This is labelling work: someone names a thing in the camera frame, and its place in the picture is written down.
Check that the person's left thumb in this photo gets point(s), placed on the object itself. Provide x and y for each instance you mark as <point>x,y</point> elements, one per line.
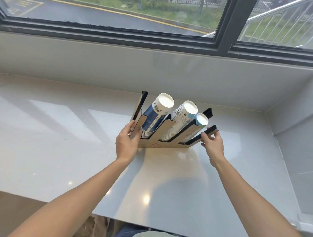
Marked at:
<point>130,128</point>

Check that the person's right forearm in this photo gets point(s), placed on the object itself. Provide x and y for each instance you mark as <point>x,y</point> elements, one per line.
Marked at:
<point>249,202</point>

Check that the stack of small light cups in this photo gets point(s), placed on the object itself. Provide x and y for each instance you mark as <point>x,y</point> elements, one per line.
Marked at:
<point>199,122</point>

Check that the metal stair railing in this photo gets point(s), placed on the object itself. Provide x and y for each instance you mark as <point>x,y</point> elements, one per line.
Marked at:
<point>276,24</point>

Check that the dark window frame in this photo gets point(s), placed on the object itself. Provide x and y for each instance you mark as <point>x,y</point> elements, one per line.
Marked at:
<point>221,26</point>

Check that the person's blue trousers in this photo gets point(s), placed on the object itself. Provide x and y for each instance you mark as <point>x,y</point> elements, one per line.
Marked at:
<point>132,230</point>

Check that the stack of white patterned cups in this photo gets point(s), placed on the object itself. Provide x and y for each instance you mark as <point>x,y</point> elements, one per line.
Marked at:
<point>179,119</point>

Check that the person's right hand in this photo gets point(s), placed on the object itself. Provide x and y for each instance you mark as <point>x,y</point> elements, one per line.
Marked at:
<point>216,151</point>

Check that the wooden and black cup holder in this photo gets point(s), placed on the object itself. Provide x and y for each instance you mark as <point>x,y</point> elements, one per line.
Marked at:
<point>156,142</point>

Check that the person's right thumb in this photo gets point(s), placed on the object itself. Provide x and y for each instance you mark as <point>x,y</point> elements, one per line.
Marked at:
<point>206,136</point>

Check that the black outdoor fence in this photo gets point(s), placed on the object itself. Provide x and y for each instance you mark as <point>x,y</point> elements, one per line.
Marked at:
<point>195,2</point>

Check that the stack of blue paper cups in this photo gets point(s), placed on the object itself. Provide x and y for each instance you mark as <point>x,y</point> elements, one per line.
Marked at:
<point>152,117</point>

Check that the person's left forearm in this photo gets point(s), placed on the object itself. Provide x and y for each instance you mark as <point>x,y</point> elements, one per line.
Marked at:
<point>73,202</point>

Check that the person's left hand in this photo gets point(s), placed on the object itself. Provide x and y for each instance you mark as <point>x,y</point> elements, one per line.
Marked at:
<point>127,146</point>

